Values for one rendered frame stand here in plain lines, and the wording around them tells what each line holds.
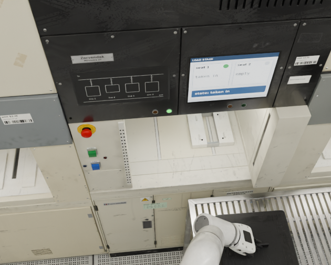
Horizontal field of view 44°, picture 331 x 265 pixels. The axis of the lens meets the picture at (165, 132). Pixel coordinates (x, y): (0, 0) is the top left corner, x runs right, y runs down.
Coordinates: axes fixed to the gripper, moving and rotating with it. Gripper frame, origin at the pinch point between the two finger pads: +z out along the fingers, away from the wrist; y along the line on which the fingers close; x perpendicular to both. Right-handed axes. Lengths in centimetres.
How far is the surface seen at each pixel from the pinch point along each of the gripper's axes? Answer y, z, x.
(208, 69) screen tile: 39, -51, -27
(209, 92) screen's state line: 39, -42, -19
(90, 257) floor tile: 39, 21, 132
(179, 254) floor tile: 37, 61, 92
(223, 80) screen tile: 39, -43, -26
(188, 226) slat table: 34, 29, 55
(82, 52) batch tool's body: 38, -85, -7
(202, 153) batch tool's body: 55, 7, 23
